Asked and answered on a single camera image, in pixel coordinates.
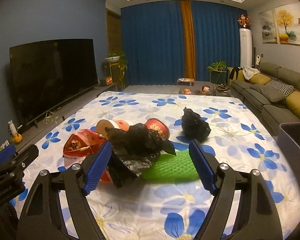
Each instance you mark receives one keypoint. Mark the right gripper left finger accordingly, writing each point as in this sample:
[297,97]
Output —
[93,167]

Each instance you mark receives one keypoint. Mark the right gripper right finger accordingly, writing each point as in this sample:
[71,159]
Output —
[204,169]

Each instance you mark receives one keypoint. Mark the green foam net sleeve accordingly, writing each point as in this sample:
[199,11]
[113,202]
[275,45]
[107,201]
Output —
[168,168]

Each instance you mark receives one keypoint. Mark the red printed snack bag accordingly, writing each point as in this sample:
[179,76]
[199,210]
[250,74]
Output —
[80,145]

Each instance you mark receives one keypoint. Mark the black plastic bag sheet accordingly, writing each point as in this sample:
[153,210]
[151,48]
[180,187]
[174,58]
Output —
[133,151]

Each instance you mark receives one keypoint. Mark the red white plastic bag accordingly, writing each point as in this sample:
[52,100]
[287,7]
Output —
[106,177]

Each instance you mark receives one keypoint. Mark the white red paper cup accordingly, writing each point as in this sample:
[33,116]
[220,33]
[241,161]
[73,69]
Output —
[105,123]

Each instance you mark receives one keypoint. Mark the grey plastic trash bin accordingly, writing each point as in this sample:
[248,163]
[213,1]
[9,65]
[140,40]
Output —
[289,144]

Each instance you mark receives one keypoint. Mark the orange gourd ornament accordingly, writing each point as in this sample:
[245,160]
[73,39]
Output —
[16,137]

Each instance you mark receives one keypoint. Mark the dark tv cabinet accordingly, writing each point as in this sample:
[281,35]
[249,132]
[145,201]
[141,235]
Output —
[50,120]

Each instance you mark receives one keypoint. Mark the floral blue white tablecloth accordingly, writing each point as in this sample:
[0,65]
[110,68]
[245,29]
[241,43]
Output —
[168,201]

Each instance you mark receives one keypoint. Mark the dark coffee table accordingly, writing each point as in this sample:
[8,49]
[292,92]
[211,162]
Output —
[205,88]

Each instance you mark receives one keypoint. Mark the orange glowing speaker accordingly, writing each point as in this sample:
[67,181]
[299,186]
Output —
[106,81]

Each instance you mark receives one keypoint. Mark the box on coffee table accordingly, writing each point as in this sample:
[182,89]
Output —
[185,82]

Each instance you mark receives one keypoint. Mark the potted green plant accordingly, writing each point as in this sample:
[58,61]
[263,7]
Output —
[218,73]

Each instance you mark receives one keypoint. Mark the grey cushion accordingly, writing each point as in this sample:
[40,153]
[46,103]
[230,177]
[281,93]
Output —
[271,94]

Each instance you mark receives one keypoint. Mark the grey sectional sofa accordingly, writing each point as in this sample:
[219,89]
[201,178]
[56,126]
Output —
[271,115]

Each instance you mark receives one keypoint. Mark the black flat television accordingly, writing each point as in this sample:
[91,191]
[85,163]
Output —
[48,73]

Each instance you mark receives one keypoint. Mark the far mustard cushion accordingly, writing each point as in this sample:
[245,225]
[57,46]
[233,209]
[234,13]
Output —
[259,79]

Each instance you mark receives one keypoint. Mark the mustard cushion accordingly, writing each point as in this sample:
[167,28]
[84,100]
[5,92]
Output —
[259,79]
[293,103]

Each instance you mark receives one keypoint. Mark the white cloth on sofa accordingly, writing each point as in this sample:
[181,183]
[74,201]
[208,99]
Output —
[249,72]

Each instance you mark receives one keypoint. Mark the plant on left stand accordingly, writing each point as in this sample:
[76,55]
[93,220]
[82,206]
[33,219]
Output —
[115,65]

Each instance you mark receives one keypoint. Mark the orange curtain strip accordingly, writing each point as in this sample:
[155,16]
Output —
[189,40]

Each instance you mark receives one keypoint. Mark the black white patterned cushion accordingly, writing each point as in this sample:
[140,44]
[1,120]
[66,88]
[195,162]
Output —
[286,89]

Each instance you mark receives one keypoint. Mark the white standing air conditioner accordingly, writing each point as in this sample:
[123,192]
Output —
[246,48]

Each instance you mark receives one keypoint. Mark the blue window curtains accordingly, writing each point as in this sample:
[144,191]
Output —
[153,40]

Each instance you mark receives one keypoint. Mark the red flower decoration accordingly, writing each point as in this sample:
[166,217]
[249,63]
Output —
[244,21]

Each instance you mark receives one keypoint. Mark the small landscape painting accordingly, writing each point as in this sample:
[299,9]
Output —
[268,27]

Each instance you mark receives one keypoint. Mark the sailboat tree painting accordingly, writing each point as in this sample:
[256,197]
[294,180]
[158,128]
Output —
[288,23]

